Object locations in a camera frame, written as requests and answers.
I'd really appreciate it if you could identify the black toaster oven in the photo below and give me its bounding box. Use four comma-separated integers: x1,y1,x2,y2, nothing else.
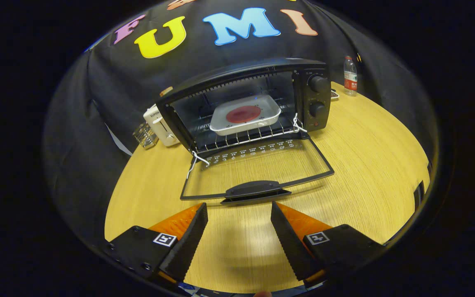
155,58,335,205

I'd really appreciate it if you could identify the clear plastic water bottle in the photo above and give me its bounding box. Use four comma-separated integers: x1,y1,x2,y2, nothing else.
343,56,358,97

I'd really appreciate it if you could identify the clear wire basket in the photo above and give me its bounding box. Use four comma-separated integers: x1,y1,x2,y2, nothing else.
133,122,159,150

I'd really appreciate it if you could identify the white bread toaster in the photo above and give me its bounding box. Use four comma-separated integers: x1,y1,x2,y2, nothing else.
143,104,180,147

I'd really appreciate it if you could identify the white square plate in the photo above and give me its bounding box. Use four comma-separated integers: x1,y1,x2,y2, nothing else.
209,94,282,137

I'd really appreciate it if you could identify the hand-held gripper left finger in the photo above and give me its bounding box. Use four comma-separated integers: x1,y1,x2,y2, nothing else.
101,203,209,285

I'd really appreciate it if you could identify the black backdrop cloth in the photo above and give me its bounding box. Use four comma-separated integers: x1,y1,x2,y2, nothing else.
44,0,432,248

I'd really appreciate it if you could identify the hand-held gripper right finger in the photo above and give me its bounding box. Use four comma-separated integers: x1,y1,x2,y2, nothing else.
270,201,386,285

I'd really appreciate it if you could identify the pink round food slice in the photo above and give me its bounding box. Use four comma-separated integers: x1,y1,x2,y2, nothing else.
226,105,262,124

